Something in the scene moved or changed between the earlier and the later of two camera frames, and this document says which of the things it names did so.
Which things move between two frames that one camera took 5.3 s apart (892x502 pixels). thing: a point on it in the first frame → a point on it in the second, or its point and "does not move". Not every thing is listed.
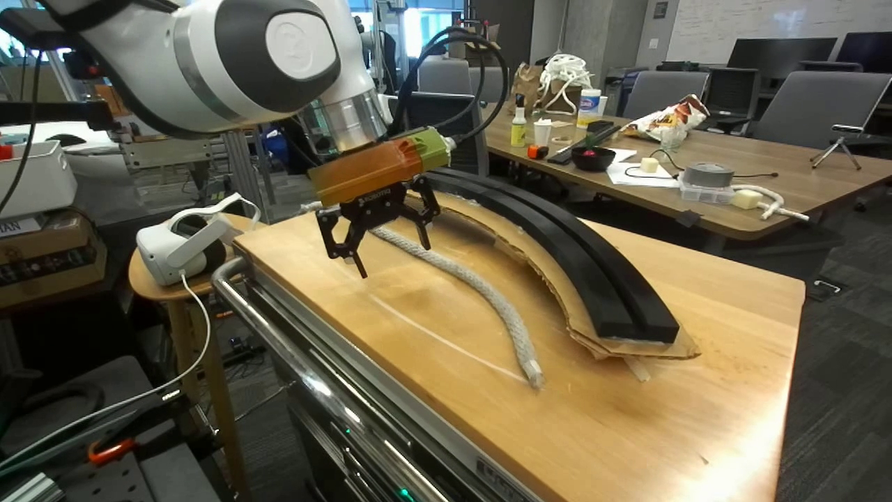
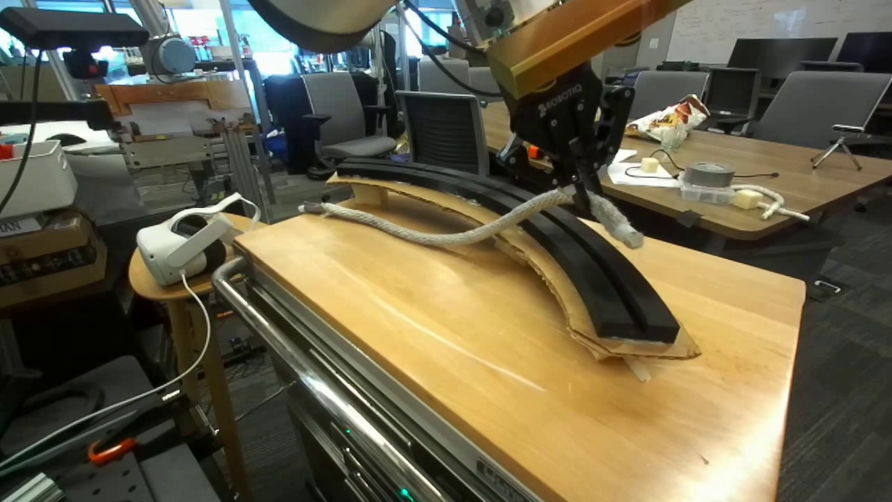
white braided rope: (481, 285) → (466, 232)
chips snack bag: (668, 119) does not move
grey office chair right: (816, 107) does not move
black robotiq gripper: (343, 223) → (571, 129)
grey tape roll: (709, 172) does not move
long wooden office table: (707, 177) does not move
